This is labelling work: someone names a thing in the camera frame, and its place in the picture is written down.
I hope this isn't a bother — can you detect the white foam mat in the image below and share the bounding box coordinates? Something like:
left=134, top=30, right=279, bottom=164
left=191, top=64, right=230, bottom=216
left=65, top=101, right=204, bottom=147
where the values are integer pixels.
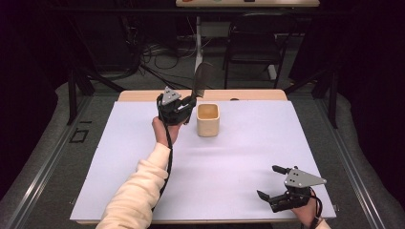
left=70, top=99, right=337, bottom=222

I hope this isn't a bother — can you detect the beige square wooden cup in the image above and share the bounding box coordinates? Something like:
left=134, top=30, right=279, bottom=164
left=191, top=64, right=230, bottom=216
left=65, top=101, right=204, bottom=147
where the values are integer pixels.
left=195, top=102, right=221, bottom=138

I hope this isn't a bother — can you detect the white-legged background table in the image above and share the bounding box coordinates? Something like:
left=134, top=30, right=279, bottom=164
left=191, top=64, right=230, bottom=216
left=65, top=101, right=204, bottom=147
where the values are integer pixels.
left=175, top=0, right=321, bottom=81

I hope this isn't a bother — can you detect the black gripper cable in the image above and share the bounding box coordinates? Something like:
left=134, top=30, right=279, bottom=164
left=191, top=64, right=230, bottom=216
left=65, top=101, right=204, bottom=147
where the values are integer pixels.
left=308, top=188, right=323, bottom=229
left=150, top=94, right=175, bottom=213

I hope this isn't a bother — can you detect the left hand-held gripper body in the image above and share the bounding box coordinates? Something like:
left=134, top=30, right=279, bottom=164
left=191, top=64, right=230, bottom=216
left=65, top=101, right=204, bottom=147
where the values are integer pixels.
left=157, top=86, right=189, bottom=127

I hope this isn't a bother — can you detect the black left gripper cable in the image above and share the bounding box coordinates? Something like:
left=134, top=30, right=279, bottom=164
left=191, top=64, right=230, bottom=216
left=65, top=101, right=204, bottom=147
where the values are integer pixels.
left=150, top=94, right=175, bottom=213

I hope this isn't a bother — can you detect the black spatula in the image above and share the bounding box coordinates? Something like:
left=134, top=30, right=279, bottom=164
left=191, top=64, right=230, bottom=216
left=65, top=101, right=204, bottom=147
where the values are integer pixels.
left=183, top=61, right=215, bottom=126

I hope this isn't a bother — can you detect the person's right hand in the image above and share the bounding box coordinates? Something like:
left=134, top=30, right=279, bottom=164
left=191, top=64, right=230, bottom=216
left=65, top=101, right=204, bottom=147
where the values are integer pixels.
left=290, top=198, right=320, bottom=227

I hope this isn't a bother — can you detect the black metal frame stand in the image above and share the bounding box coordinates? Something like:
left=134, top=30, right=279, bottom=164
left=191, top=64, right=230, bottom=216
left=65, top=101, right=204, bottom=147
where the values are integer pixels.
left=284, top=68, right=339, bottom=130
left=66, top=68, right=126, bottom=127

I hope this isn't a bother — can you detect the light wooden table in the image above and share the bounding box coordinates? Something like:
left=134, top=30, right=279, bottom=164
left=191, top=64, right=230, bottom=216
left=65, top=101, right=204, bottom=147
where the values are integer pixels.
left=75, top=89, right=337, bottom=225

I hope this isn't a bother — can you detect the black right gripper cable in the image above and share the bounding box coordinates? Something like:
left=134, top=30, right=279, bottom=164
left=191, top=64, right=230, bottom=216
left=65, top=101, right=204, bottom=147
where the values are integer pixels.
left=308, top=188, right=323, bottom=229

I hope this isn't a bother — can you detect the person's left hand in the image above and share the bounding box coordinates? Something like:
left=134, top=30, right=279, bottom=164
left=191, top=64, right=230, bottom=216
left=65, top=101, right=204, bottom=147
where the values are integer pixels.
left=151, top=115, right=183, bottom=148

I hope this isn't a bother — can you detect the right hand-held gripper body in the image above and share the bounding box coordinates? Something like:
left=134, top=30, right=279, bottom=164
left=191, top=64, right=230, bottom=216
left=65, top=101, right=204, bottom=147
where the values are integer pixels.
left=266, top=168, right=328, bottom=214

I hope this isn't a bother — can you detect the bundle of black floor cables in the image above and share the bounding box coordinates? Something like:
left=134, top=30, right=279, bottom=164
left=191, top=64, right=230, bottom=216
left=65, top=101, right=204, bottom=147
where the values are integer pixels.
left=120, top=15, right=214, bottom=91

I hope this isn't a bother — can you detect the black chair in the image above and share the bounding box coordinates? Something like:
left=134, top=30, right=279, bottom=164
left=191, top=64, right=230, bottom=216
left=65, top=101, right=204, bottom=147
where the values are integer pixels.
left=222, top=12, right=299, bottom=90

